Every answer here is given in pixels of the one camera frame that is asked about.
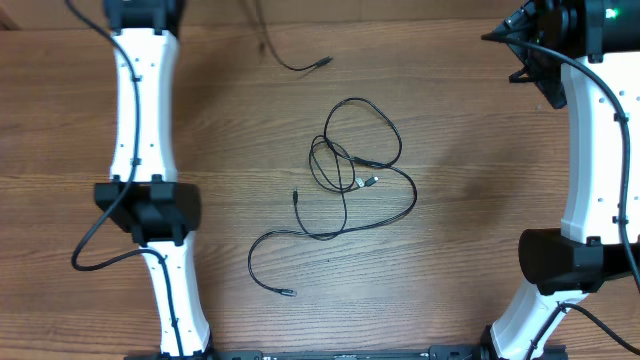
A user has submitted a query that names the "black usb cable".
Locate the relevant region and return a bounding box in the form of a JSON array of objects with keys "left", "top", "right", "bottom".
[{"left": 292, "top": 134, "right": 380, "bottom": 240}]

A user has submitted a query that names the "long black cable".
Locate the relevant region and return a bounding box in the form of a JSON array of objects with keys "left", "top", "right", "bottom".
[{"left": 247, "top": 97, "right": 418, "bottom": 297}]

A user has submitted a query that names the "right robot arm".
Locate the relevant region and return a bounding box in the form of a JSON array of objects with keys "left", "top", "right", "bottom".
[{"left": 458, "top": 0, "right": 639, "bottom": 359}]

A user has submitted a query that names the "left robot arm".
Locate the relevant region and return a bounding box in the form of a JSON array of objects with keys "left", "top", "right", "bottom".
[{"left": 94, "top": 1, "right": 213, "bottom": 359}]

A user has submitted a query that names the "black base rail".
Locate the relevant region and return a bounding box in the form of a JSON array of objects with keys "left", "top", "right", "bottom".
[{"left": 123, "top": 343, "right": 570, "bottom": 360}]

